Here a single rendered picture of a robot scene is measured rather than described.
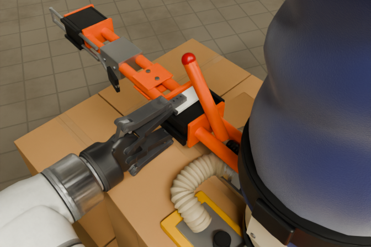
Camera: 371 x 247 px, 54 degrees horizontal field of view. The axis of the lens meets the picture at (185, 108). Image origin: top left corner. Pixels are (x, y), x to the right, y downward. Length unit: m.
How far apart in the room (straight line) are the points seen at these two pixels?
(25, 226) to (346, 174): 0.38
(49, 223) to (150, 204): 0.23
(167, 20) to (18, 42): 1.17
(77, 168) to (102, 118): 1.02
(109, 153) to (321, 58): 0.37
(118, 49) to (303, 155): 0.52
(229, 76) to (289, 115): 1.40
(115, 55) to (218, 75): 1.02
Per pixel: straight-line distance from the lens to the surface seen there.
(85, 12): 0.88
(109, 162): 0.56
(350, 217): 0.37
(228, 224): 0.66
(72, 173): 0.55
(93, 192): 0.55
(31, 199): 0.54
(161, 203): 0.70
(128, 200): 0.71
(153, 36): 2.92
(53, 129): 1.58
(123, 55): 0.75
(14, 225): 0.53
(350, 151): 0.32
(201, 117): 0.61
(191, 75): 0.58
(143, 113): 0.58
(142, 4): 3.31
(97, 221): 1.30
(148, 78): 0.70
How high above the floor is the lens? 1.68
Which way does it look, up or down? 47 degrees down
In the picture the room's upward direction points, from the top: straight up
